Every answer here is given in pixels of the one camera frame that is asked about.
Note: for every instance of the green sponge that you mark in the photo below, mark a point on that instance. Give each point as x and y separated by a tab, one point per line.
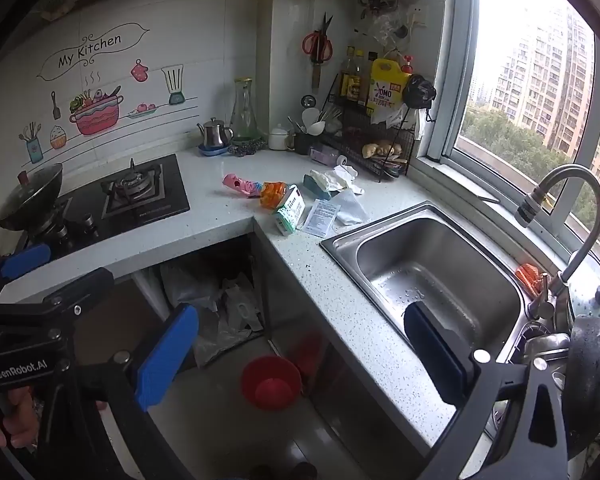
314	187

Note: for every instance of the glass carafe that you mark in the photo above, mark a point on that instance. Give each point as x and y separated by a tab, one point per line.
243	115

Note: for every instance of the dried red chilies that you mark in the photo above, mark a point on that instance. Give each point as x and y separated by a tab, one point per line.
352	135

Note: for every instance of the dark utensil mug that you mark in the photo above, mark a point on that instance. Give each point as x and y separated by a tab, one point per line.
300	145

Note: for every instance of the dark wok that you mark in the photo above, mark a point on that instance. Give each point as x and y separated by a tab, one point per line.
30	200

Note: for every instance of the white rice paddle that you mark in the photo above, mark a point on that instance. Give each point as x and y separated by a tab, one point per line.
311	117

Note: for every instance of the green trees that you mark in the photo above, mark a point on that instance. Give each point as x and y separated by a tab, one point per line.
505	135

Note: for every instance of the apartment buildings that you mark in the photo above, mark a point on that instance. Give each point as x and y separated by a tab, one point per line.
545	85

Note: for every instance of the window frame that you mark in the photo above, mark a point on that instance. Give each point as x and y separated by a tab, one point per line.
460	60

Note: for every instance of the red plastic basin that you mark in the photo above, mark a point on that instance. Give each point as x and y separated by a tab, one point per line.
270	385

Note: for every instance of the white plastic bag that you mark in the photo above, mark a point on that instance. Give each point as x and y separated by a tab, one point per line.
387	117

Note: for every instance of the red sauce sachets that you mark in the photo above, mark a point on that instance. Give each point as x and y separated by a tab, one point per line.
392	165

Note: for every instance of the black plastic bag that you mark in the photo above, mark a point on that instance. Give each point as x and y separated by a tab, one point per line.
419	91

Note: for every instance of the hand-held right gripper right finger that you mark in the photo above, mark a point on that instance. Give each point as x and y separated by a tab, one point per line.
432	355

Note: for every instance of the crumpled white tissue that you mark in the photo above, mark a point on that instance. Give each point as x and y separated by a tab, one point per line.
337	177

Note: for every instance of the flat white sack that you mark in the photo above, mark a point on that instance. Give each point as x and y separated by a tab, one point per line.
220	337

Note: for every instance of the pink wrapper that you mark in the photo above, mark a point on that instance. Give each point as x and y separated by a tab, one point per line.
240	185

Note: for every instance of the steel pot lid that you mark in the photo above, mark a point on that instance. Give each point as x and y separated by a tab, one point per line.
587	302

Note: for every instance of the hanging kitchen knife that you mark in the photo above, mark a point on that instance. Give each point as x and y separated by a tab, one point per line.
316	77

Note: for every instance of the white soup spoon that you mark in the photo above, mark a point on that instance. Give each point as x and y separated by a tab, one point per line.
320	128

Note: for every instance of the person's left hand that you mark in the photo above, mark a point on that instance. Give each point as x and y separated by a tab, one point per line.
19	410

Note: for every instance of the stainless steel sink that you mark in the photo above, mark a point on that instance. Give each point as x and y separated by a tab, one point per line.
430	260

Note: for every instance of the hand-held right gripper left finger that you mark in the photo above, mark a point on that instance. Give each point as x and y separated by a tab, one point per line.
162	360

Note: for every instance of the blue plastic dish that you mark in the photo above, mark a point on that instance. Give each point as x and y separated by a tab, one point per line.
212	151

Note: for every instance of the orange scrub pad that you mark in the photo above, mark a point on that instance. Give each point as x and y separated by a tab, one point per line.
527	277

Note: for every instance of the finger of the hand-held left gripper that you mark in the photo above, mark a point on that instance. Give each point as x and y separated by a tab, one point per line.
25	262
80	287

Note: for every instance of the patterned steel cabinet door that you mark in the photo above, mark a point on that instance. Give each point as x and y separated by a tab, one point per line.
300	305

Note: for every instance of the white wall socket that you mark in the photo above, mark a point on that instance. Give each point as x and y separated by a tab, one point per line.
419	15

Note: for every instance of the green white medicine box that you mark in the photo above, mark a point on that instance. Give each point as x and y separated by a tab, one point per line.
290	210

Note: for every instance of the green plastic dish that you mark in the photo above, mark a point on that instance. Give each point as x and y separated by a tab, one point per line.
253	138

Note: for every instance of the brown label sauce bottle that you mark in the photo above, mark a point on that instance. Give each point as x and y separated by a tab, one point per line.
359	85

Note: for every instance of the steel teapot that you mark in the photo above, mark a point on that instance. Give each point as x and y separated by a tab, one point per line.
215	135

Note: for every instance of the clear plastic bottle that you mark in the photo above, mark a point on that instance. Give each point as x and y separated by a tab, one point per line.
325	155

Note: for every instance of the yellow label sauce bottle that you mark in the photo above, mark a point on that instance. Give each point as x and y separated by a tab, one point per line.
349	82

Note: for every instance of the ginger root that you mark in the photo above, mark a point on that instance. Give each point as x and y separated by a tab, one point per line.
370	150
390	149

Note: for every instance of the clear hanging plastic bag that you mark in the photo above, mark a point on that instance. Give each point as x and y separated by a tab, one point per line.
387	27

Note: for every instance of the black gas stove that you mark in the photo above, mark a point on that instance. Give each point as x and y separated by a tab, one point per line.
170	195

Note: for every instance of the kitchen wall decal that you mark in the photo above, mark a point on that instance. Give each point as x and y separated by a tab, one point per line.
97	115

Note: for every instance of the steel faucet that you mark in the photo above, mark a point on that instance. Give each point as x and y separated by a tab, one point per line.
575	172

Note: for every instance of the black frying pan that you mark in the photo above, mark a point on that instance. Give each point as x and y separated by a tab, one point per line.
590	375

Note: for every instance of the orange wrapper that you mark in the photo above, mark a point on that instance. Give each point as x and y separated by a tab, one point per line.
272	192

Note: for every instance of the steel ladle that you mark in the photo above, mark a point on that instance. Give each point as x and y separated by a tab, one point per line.
308	101

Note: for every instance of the white lidded jar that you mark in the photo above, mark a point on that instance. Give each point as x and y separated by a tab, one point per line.
279	140

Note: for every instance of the white sachet packet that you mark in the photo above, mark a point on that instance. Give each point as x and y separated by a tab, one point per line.
320	217

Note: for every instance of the yellow detergent jug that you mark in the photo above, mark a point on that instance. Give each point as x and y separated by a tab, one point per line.
387	87

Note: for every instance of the white hanging cloth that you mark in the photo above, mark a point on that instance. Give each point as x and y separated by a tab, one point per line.
420	125

